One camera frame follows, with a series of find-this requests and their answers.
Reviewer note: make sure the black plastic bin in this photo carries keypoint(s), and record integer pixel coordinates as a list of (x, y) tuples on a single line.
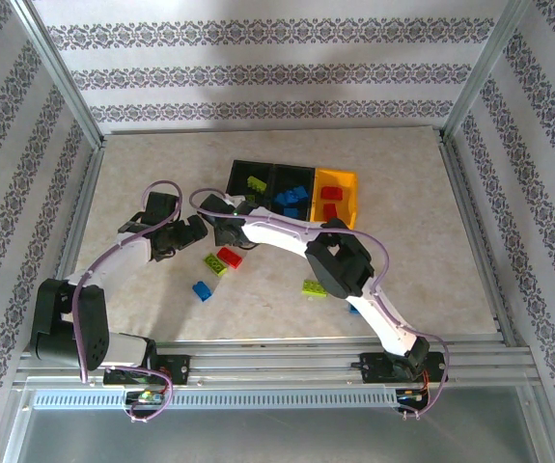
[(291, 176), (243, 169)]

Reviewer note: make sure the yellow plastic bin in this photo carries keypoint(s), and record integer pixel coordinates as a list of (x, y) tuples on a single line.
[(342, 212)]

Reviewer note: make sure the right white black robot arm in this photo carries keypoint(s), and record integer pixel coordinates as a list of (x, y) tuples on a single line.
[(277, 236)]

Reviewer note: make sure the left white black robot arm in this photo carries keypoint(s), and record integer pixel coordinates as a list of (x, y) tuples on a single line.
[(127, 349)]

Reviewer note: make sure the grey metal sheet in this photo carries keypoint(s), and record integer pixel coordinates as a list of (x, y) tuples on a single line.
[(277, 439)]

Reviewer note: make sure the aluminium side rail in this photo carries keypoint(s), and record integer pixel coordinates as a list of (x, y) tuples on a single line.
[(469, 207), (84, 202)]

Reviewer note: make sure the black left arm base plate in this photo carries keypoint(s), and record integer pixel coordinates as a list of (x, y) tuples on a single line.
[(178, 369)]

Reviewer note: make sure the aluminium mounting rail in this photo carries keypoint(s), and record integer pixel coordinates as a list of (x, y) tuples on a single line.
[(267, 366)]

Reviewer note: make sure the aluminium frame post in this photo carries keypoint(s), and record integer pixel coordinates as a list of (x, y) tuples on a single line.
[(482, 72), (62, 77)]

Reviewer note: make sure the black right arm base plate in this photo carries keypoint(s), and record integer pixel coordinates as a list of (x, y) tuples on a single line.
[(373, 369)]

